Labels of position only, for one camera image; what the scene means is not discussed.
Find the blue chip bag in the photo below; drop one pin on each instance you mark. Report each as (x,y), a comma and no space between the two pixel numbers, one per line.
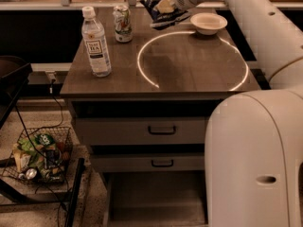
(164,13)

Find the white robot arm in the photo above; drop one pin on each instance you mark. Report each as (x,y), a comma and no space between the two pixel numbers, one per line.
(254,140)

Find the grey drawer cabinet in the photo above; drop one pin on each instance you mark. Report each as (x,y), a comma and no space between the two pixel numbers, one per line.
(176,72)

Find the top drawer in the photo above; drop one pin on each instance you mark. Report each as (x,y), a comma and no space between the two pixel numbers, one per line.
(140,131)

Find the drawer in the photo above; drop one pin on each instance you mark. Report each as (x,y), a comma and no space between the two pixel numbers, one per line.
(148,162)
(140,131)
(156,199)

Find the middle drawer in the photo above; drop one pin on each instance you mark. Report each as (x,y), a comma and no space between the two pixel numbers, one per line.
(148,162)

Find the bottom drawer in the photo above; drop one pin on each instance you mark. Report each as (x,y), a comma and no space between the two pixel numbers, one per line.
(156,199)

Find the white bowl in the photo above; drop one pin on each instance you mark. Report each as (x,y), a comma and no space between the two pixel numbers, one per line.
(208,23)

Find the green white drink can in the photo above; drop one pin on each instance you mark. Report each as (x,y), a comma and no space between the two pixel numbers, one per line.
(122,23)

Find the clear tea bottle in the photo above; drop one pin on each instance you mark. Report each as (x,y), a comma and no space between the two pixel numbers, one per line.
(93,34)

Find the dark cart left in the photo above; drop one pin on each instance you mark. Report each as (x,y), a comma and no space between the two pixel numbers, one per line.
(14,73)

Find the wire basket with snacks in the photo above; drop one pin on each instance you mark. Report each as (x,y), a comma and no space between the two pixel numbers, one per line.
(40,156)

